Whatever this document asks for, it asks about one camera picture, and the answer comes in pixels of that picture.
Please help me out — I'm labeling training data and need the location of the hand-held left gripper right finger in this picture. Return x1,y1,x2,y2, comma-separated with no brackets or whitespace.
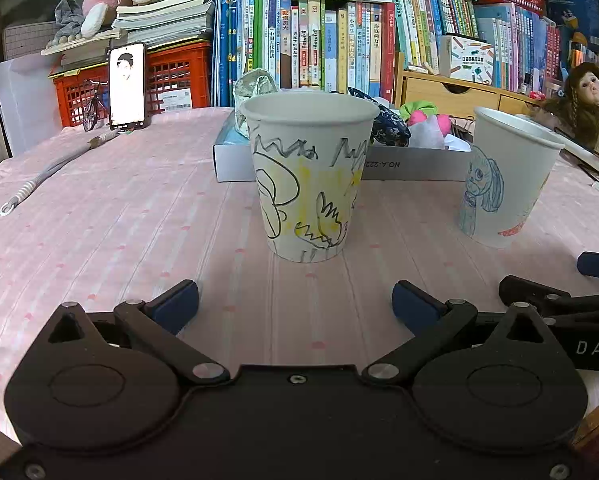
361,280,556,387

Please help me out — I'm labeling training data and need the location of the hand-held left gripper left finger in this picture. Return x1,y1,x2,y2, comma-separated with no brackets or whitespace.
42,279,231,387

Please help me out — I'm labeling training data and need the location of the paper cup with blue drawing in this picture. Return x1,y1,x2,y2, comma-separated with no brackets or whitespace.
457,106,566,250

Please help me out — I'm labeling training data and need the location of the white cardboard box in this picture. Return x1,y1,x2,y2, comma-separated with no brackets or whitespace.
213,107,475,183

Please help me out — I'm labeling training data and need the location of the white cloth bundle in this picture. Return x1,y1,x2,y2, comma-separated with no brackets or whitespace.
407,120,473,153

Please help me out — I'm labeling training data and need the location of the navy floral fabric pouch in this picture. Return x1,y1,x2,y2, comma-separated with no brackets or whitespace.
348,86,411,148

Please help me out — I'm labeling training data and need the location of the pink cloth bundle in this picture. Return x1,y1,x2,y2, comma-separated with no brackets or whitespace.
408,110,453,133

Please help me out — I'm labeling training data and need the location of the green cloth bundle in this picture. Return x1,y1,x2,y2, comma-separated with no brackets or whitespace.
399,100,439,121

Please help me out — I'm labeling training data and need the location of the green checked cloth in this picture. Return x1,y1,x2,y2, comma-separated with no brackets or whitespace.
232,69,280,136

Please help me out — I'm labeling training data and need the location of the pink tablecloth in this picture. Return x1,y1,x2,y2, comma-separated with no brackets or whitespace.
0,105,599,441

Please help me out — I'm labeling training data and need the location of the white plastic hoop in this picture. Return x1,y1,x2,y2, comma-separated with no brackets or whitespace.
514,112,599,183

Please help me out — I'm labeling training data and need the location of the brown-haired doll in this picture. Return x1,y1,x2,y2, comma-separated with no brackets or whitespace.
539,61,599,161

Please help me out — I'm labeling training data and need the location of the paper cup with yellow doodles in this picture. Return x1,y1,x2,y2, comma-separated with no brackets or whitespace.
242,91,381,263

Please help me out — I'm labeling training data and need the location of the miniature metal bicycle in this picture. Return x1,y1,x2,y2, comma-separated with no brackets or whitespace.
82,79,111,132

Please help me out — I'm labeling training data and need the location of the wooden desktop drawer unit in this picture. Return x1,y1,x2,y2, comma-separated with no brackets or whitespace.
394,52,545,121

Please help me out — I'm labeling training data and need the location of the smartphone on stand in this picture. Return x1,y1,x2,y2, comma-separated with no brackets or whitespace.
108,41,151,130

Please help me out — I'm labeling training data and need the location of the red plastic crate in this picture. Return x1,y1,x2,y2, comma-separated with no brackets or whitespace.
49,42,215,128

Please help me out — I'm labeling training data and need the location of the white pencil-print box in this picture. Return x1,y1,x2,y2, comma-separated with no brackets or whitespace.
438,34,495,86

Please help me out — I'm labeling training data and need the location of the white sheet board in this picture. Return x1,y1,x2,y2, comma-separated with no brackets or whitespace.
0,55,62,158

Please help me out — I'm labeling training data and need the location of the dark blue cardboard box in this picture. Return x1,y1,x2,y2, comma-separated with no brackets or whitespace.
543,0,599,53

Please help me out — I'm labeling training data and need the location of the stack of paperback workbooks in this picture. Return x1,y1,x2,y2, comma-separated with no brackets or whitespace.
42,0,217,68

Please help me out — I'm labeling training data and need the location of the row of upright books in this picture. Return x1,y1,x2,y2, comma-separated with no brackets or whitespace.
212,0,565,106

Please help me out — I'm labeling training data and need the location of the grey grid board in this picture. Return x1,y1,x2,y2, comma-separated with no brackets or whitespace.
2,21,60,61

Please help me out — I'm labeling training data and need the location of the grey striped cord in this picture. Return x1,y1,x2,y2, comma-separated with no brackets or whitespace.
0,129,122,216

